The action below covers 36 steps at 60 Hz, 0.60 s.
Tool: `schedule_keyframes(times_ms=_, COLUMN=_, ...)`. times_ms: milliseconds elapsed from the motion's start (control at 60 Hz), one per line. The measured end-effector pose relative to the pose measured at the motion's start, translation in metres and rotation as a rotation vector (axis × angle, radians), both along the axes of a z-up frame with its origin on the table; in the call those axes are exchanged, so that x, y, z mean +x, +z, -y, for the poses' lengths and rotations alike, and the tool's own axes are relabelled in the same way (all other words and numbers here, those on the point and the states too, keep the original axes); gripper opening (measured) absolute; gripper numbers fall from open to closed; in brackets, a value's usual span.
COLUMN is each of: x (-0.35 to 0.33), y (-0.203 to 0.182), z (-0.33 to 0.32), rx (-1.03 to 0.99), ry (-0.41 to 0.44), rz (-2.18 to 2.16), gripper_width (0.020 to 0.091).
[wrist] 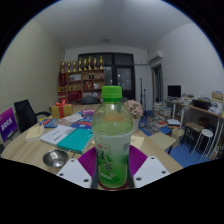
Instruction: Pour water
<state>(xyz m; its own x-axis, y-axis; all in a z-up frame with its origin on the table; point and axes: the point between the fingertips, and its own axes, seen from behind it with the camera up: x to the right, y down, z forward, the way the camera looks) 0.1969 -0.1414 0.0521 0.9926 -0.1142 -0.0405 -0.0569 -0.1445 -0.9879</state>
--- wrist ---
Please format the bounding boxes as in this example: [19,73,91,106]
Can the teal book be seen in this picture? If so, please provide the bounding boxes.
[55,127,95,155]

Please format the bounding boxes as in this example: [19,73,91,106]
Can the white round stool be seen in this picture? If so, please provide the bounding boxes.
[192,128,214,158]

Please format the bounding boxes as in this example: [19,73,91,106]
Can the pink flowers in white pot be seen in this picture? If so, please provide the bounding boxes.
[123,99,145,134]

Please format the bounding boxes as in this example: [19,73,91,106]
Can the brown wooden stool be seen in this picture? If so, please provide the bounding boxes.
[183,121,205,154]

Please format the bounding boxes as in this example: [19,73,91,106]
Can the wooden shelf unit with trophies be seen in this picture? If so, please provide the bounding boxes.
[56,54,106,104]

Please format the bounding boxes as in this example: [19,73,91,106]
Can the green tea drink bottle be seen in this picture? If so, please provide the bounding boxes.
[91,85,134,190]

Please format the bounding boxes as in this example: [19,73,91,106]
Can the black computer monitor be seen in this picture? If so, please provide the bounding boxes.
[167,84,183,99]

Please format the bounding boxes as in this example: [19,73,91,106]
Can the flat cream notebook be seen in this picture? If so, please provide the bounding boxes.
[129,134,146,151]

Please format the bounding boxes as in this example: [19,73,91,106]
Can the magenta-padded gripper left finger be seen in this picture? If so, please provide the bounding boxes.
[56,146,99,190]

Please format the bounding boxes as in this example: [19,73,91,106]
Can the small metal cup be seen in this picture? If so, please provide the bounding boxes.
[42,148,70,169]

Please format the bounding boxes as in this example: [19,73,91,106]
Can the white wall air conditioner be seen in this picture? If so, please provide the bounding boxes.
[147,49,165,64]

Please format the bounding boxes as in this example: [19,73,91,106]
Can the thick beige book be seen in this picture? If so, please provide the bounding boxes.
[24,124,45,143]

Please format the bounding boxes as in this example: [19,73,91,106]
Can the blue printed book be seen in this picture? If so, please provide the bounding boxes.
[39,117,68,129]
[70,115,94,131]

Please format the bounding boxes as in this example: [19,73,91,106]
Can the wooden side desk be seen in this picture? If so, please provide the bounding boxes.
[164,98,224,161]

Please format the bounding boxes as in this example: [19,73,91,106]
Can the flat round red coaster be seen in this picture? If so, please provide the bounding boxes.
[97,182,135,192]

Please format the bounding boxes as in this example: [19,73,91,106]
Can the white paper stack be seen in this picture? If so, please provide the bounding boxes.
[62,112,84,123]

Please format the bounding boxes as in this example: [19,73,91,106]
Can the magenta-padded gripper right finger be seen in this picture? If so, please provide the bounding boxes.
[127,144,171,190]

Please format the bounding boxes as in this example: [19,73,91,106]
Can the light wooden stool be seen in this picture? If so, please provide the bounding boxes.
[148,130,178,155]

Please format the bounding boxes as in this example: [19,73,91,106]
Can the black framed window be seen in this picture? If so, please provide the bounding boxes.
[77,52,137,101]

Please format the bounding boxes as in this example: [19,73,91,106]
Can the pink box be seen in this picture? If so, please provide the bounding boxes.
[80,108,98,118]

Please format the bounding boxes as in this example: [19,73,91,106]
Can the black mesh office chair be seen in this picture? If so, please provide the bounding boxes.
[13,98,53,134]

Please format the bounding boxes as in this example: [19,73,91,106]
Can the pile of books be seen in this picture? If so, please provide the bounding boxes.
[152,101,173,130]

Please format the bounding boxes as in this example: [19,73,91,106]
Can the purple sign board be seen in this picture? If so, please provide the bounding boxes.
[0,107,18,144]

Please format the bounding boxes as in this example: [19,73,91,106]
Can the white printed booklet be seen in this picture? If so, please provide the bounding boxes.
[39,124,77,147]

